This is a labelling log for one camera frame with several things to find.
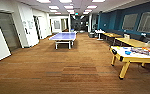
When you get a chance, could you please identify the blue ping-pong table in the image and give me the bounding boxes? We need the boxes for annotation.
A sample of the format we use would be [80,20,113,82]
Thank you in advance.
[49,31,78,50]

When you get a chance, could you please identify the white table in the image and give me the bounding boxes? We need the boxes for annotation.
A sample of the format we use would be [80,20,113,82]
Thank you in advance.
[94,29,106,42]

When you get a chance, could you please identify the tan wooden table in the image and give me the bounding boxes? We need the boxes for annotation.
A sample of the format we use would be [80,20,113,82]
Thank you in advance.
[102,32,124,43]
[114,37,150,48]

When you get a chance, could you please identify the rectangular ceiling light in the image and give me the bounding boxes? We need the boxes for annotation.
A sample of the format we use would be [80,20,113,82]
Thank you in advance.
[59,0,73,4]
[36,0,52,4]
[91,0,106,3]

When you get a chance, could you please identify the blue bowl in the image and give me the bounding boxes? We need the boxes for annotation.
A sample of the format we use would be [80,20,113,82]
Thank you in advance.
[124,50,132,56]

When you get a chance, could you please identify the yellow wooden game table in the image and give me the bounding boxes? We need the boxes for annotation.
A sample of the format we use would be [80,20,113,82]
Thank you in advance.
[109,45,150,80]

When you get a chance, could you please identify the dark interior window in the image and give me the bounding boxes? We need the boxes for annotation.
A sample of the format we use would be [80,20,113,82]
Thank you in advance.
[137,10,150,34]
[121,13,139,31]

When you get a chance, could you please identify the colourful box on table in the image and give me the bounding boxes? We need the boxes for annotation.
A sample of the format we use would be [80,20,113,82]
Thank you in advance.
[130,46,150,56]

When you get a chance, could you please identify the grey elevator door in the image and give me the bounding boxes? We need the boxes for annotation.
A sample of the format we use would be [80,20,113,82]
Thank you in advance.
[0,11,22,53]

